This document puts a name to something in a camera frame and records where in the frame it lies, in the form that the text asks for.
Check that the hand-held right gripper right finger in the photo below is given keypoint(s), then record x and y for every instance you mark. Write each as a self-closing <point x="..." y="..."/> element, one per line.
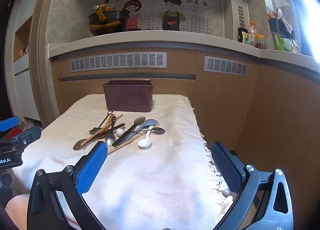
<point x="225" y="167"/>

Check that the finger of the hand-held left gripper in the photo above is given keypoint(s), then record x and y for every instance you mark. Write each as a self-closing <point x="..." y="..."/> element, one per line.
<point x="28" y="136"/>
<point x="8" y="123"/>

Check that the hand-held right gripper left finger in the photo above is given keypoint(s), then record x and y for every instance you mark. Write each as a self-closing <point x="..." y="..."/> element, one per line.
<point x="92" y="167"/>

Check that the maroon plastic utensil holder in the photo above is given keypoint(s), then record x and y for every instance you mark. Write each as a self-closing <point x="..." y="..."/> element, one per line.
<point x="128" y="96"/>

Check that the pile of mixed utensils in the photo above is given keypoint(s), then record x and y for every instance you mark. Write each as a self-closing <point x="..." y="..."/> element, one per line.
<point x="79" y="144"/>

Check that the small black spatula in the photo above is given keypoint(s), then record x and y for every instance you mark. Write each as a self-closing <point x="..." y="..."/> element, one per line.
<point x="94" y="129"/>

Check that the wooden chopstick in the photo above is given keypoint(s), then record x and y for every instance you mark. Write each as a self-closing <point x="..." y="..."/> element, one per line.
<point x="125" y="142"/>

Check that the thin dark utensil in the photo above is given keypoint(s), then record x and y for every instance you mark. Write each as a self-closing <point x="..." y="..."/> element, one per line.
<point x="112" y="129"/>

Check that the white round ball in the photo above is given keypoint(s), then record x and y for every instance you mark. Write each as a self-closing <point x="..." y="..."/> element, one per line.
<point x="119" y="132"/>

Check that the person's leg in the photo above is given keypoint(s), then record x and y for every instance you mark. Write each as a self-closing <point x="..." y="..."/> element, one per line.
<point x="17" y="207"/>

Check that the white ceramic soup spoon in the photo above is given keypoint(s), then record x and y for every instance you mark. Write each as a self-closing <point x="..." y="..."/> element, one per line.
<point x="144" y="142"/>

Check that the wooden kitchen cabinet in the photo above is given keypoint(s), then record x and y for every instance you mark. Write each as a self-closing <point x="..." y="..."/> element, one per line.
<point x="225" y="109"/>

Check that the white fringed tablecloth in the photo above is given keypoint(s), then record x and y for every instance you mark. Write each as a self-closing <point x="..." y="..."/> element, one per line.
<point x="155" y="177"/>

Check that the grey plastic rice paddle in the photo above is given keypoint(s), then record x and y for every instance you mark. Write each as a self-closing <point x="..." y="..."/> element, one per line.
<point x="151" y="122"/>

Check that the all-metal spoon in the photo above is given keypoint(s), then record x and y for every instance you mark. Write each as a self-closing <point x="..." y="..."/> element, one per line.
<point x="159" y="131"/>

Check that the short grey vent grille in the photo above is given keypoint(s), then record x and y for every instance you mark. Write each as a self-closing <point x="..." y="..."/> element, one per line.
<point x="225" y="66"/>

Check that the long grey vent grille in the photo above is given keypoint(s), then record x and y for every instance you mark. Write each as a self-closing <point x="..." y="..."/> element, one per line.
<point x="117" y="61"/>

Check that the jar with yellow lid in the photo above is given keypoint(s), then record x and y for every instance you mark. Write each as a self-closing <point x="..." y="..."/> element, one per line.
<point x="259" y="42"/>

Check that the green packet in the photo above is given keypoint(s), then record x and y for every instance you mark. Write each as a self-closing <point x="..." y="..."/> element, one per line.
<point x="282" y="43"/>

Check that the clear bottle with orange cap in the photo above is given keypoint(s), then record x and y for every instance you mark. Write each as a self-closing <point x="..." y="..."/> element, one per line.
<point x="252" y="32"/>

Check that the white kitchen countertop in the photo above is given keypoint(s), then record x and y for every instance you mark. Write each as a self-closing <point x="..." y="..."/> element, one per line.
<point x="150" y="38"/>

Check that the grey wall utensil holder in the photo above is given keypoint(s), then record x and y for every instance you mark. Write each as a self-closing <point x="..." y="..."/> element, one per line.
<point x="274" y="25"/>

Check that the small wall vent grille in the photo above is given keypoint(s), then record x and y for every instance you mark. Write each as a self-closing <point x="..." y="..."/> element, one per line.
<point x="240" y="13"/>

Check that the cartoon wall sticker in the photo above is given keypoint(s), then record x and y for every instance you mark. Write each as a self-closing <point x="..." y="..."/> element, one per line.
<point x="172" y="17"/>

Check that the white spoon in wall holder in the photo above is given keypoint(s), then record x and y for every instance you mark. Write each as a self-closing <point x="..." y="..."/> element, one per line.
<point x="279" y="13"/>

